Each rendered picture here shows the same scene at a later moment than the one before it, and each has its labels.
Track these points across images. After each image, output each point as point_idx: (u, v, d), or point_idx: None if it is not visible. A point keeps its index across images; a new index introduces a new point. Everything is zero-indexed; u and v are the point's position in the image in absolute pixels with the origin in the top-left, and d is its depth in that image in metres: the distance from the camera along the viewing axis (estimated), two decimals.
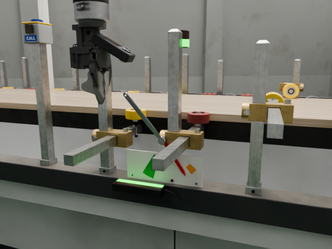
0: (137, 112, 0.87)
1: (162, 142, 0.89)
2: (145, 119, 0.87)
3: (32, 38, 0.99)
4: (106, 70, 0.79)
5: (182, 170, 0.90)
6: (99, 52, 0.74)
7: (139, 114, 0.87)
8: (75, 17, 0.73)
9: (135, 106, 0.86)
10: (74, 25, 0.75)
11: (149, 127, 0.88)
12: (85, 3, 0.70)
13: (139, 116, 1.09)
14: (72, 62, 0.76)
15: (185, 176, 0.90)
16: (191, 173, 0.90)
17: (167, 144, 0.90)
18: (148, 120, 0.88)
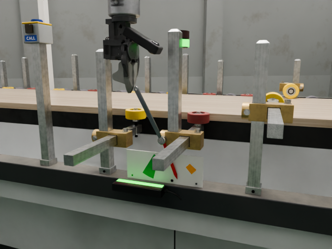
0: (144, 108, 0.86)
1: (162, 142, 0.89)
2: (150, 117, 0.87)
3: (32, 38, 0.99)
4: (135, 62, 0.85)
5: (175, 173, 0.91)
6: (130, 44, 0.80)
7: (145, 110, 0.86)
8: (109, 12, 0.79)
9: (143, 102, 0.85)
10: (107, 20, 0.82)
11: (152, 125, 0.88)
12: None
13: (139, 116, 1.09)
14: (104, 53, 0.83)
15: (177, 179, 0.91)
16: (191, 173, 0.90)
17: (166, 145, 0.90)
18: (153, 118, 0.87)
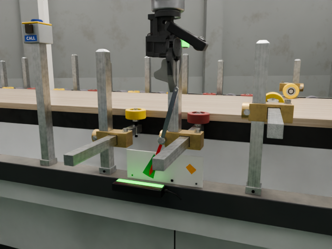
0: (168, 108, 0.83)
1: (160, 143, 0.89)
2: (168, 118, 0.85)
3: (32, 38, 0.99)
4: (178, 59, 0.81)
5: (151, 170, 0.94)
6: (175, 40, 0.76)
7: (168, 111, 0.84)
8: (153, 6, 0.75)
9: (172, 103, 0.82)
10: (150, 15, 0.77)
11: (164, 125, 0.86)
12: None
13: (139, 116, 1.09)
14: (147, 50, 0.78)
15: (149, 175, 0.94)
16: (191, 173, 0.90)
17: (161, 145, 0.91)
18: (169, 120, 0.86)
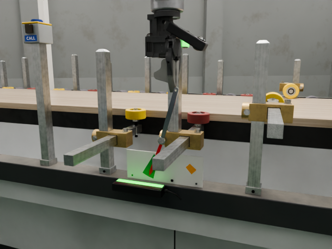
0: (168, 108, 0.83)
1: (160, 143, 0.89)
2: (169, 118, 0.85)
3: (32, 38, 0.99)
4: (177, 59, 0.81)
5: (151, 170, 0.94)
6: (175, 40, 0.76)
7: (168, 111, 0.84)
8: (152, 7, 0.75)
9: (172, 103, 0.82)
10: (149, 15, 0.77)
11: (164, 125, 0.86)
12: None
13: (139, 116, 1.09)
14: (146, 50, 0.78)
15: (149, 175, 0.94)
16: (191, 173, 0.90)
17: (161, 145, 0.91)
18: (169, 120, 0.85)
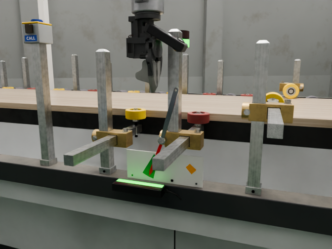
0: (168, 108, 0.83)
1: (160, 143, 0.89)
2: (169, 118, 0.85)
3: (32, 38, 0.99)
4: (158, 60, 0.83)
5: (151, 170, 0.94)
6: (155, 42, 0.78)
7: (168, 111, 0.84)
8: (133, 9, 0.77)
9: (172, 103, 0.82)
10: (130, 17, 0.79)
11: (164, 125, 0.86)
12: None
13: (139, 116, 1.09)
14: (128, 51, 0.80)
15: (149, 175, 0.94)
16: (191, 173, 0.90)
17: (161, 145, 0.91)
18: (169, 120, 0.85)
